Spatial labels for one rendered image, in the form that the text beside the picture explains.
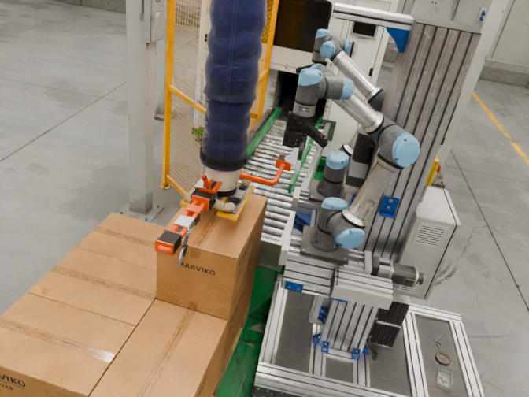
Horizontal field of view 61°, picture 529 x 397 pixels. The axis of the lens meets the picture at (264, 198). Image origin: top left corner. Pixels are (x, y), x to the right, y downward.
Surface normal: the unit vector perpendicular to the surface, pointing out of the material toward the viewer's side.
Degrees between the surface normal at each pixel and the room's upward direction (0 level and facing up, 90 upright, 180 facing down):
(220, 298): 90
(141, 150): 90
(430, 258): 90
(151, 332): 0
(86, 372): 0
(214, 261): 90
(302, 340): 0
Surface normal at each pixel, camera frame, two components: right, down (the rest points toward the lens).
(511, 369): 0.14, -0.85
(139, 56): -0.25, 0.48
